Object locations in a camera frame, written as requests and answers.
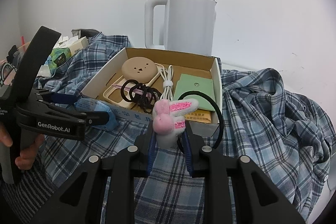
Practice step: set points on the grey striped cloth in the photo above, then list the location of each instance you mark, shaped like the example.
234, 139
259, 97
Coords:
39, 187

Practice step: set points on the white electric kettle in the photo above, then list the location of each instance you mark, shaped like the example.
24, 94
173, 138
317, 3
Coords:
189, 27

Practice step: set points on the beige phone case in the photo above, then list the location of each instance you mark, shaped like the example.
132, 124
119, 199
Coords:
110, 96

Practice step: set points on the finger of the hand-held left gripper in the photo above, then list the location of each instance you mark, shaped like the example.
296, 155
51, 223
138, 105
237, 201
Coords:
97, 119
65, 98

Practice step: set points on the blue plaid shirt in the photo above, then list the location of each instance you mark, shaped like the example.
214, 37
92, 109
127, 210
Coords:
262, 113

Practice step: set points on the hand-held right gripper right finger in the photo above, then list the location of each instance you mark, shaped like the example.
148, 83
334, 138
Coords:
187, 153

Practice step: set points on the cardboard box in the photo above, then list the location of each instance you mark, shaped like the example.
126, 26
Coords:
168, 56

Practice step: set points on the light blue packet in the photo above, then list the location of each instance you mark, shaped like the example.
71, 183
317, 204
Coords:
92, 106

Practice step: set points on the grey flat box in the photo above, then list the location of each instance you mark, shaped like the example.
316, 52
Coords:
84, 31

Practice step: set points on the green tissue pack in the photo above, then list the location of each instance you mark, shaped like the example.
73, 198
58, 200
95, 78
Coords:
59, 56

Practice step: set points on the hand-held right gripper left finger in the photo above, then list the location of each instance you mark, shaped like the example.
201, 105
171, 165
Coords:
150, 150

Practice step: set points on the round beige mirror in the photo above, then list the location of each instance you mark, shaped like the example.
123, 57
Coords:
139, 66

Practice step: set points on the small white box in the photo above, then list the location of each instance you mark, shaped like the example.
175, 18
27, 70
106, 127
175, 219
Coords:
78, 45

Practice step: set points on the person's left hand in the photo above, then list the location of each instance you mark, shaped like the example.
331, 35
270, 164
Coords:
29, 158

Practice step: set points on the green pouch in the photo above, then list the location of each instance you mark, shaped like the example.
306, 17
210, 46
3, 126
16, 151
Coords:
191, 90

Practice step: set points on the yellow cigarette pack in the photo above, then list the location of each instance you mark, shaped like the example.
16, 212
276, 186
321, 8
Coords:
202, 116

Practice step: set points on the pink plastic stick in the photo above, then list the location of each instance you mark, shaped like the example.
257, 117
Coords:
119, 86

